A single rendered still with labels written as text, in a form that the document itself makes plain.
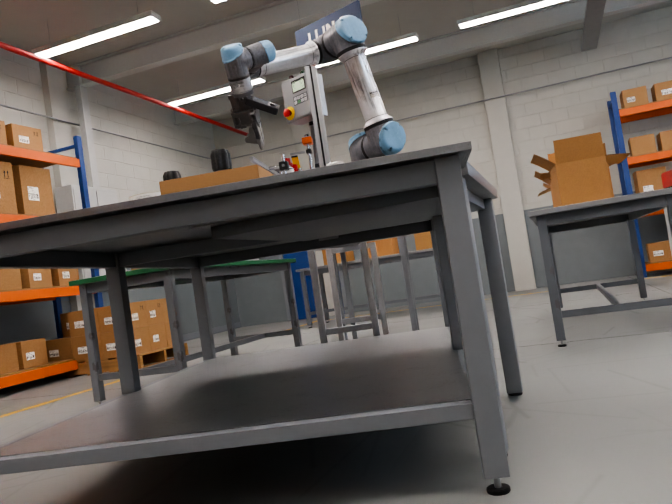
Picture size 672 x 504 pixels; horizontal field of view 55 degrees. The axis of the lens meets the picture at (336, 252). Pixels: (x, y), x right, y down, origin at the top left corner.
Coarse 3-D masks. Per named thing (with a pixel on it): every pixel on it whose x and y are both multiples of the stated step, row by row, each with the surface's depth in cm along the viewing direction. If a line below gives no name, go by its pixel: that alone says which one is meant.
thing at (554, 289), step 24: (648, 192) 341; (528, 216) 361; (552, 216) 362; (576, 216) 358; (600, 216) 354; (624, 216) 539; (552, 264) 361; (552, 288) 361; (576, 288) 552; (600, 288) 492; (552, 312) 361; (576, 312) 358; (600, 312) 354
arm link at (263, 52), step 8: (264, 40) 219; (248, 48) 213; (256, 48) 214; (264, 48) 216; (272, 48) 218; (256, 56) 214; (264, 56) 216; (272, 56) 219; (256, 64) 216; (264, 64) 220
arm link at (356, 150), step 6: (360, 132) 248; (354, 138) 248; (360, 138) 247; (348, 144) 252; (354, 144) 248; (360, 144) 245; (354, 150) 248; (360, 150) 245; (354, 156) 249; (360, 156) 246; (366, 156) 244
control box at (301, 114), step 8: (288, 80) 286; (320, 80) 283; (288, 88) 286; (320, 88) 283; (288, 96) 286; (288, 104) 286; (304, 104) 280; (296, 112) 283; (304, 112) 280; (288, 120) 287; (296, 120) 285; (304, 120) 286; (312, 120) 288
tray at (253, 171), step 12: (240, 168) 160; (252, 168) 159; (168, 180) 162; (180, 180) 162; (192, 180) 161; (204, 180) 161; (216, 180) 161; (228, 180) 160; (240, 180) 160; (168, 192) 162
